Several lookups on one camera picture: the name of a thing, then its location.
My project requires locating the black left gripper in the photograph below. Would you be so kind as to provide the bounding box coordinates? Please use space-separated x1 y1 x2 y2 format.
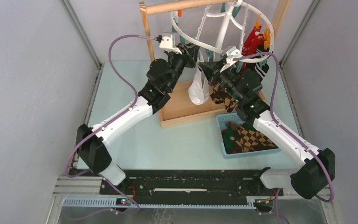
166 43 201 92

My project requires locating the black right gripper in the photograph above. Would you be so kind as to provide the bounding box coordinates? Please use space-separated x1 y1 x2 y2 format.
200 59 244 104

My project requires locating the white sock with black stripes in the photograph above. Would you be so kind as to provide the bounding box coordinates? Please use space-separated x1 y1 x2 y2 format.
201 78 210 102

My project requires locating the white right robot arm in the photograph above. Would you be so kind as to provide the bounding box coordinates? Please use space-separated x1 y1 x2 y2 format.
199 61 336 202

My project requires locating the white oval clip hanger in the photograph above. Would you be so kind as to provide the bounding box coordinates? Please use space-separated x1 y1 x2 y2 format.
171 0 275 64

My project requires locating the wooden hanger stand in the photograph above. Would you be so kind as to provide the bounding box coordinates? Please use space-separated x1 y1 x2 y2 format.
139 0 291 128

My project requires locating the light blue plastic basket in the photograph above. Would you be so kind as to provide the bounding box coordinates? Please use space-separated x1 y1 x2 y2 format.
216 113 280 159

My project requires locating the red patterned sock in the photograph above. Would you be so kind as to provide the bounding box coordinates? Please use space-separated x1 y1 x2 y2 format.
241 25 265 56

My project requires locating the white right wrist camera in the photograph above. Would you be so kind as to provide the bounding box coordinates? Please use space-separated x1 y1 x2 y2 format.
220 46 242 73

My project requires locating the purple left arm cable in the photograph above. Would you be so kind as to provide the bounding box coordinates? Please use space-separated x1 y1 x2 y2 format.
64 35 163 179

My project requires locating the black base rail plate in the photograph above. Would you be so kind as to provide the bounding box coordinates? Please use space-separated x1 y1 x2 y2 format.
117 169 277 206

